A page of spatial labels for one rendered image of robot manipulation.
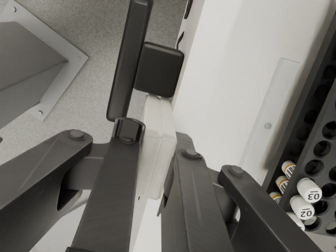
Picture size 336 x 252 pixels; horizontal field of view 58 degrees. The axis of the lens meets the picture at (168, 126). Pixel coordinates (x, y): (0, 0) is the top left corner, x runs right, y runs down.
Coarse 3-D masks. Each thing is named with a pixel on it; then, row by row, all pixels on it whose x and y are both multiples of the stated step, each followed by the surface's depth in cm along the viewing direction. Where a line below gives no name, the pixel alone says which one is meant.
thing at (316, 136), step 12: (324, 108) 20; (324, 120) 20; (312, 132) 20; (312, 144) 20; (300, 156) 21; (312, 156) 20; (324, 156) 20; (300, 168) 21; (324, 168) 21; (312, 180) 21; (288, 192) 21; (288, 204) 22
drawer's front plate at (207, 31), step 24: (216, 0) 14; (240, 0) 14; (192, 24) 17; (216, 24) 15; (192, 48) 15; (216, 48) 15; (192, 72) 15; (216, 72) 15; (192, 96) 16; (192, 120) 16; (144, 216) 18; (144, 240) 19
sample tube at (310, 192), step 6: (288, 162) 23; (282, 168) 24; (288, 168) 23; (288, 174) 23; (300, 180) 21; (306, 180) 21; (300, 186) 21; (306, 186) 20; (312, 186) 20; (300, 192) 21; (306, 192) 20; (312, 192) 20; (318, 192) 20; (306, 198) 20; (312, 198) 20; (318, 198) 20
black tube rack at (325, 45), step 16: (320, 48) 22; (320, 64) 21; (320, 80) 22; (304, 96) 22; (320, 96) 23; (304, 112) 22; (288, 128) 23; (304, 128) 23; (288, 144) 23; (304, 144) 23; (320, 144) 24; (272, 160) 25; (272, 176) 24; (320, 208) 22; (304, 224) 23; (320, 224) 22
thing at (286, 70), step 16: (288, 64) 23; (272, 80) 25; (288, 80) 24; (272, 96) 24; (272, 112) 25; (256, 128) 25; (272, 128) 25; (256, 144) 26; (240, 160) 27; (256, 160) 26
